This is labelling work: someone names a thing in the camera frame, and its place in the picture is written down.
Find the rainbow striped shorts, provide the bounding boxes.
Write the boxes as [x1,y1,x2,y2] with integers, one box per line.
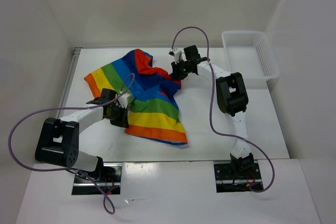
[84,49,187,146]

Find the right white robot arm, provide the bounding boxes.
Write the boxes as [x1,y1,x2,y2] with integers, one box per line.
[169,45,254,178]

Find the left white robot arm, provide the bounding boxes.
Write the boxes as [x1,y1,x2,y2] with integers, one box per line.
[35,88,133,182]

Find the white plastic basket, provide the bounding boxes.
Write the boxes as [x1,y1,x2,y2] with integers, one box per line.
[222,30,280,87]

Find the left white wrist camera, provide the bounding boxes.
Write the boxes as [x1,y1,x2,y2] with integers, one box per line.
[118,93,133,109]

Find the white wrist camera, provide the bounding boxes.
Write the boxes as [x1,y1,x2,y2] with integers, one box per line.
[169,48,183,64]
[118,93,133,109]

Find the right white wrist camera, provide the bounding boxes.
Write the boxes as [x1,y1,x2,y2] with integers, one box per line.
[169,48,183,64]

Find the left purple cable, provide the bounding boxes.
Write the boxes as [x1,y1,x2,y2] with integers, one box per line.
[7,72,136,215]

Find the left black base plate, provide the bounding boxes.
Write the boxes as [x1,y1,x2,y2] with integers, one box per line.
[71,163,122,195]

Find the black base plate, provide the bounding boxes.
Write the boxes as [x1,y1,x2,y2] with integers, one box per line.
[71,163,122,195]
[214,161,264,193]

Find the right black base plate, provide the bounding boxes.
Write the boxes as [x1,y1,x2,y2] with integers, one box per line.
[214,161,264,193]

